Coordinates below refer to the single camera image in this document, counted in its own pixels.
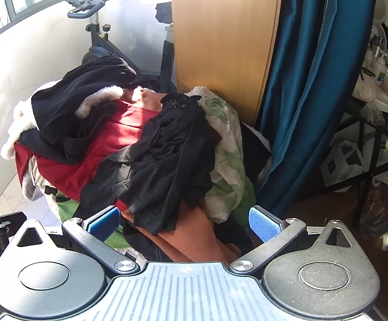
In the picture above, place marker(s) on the black ribbed knit garment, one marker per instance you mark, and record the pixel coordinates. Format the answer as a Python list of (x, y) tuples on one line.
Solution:
[(51, 106)]

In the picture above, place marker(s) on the white paper shopping bag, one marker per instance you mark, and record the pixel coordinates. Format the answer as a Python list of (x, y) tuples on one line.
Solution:
[(343, 162)]

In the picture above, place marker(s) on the white fleece blanket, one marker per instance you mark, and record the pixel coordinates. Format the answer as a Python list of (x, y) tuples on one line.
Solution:
[(19, 130)]

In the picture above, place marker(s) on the black metal side table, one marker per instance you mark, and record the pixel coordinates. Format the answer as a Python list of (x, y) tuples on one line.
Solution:
[(369, 143)]

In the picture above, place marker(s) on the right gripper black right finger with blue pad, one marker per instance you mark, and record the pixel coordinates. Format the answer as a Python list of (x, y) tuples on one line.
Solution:
[(278, 236)]

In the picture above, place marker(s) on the black exercise bike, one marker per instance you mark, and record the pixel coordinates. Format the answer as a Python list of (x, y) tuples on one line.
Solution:
[(103, 46)]

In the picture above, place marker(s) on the green white floral garment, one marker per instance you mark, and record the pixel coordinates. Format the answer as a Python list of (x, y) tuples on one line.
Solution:
[(232, 192)]

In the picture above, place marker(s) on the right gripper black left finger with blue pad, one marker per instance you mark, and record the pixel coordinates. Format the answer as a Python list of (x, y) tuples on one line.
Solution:
[(88, 237)]

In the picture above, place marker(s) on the wooden wardrobe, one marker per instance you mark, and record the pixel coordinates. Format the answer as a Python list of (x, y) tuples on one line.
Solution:
[(226, 46)]

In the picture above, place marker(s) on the black mesh garment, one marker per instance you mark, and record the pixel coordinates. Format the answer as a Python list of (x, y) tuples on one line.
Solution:
[(169, 165)]

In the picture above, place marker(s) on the rust orange garment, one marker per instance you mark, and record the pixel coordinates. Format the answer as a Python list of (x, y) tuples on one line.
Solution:
[(193, 239)]

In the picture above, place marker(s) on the teal curtain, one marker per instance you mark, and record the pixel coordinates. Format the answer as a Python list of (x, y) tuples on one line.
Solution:
[(318, 53)]

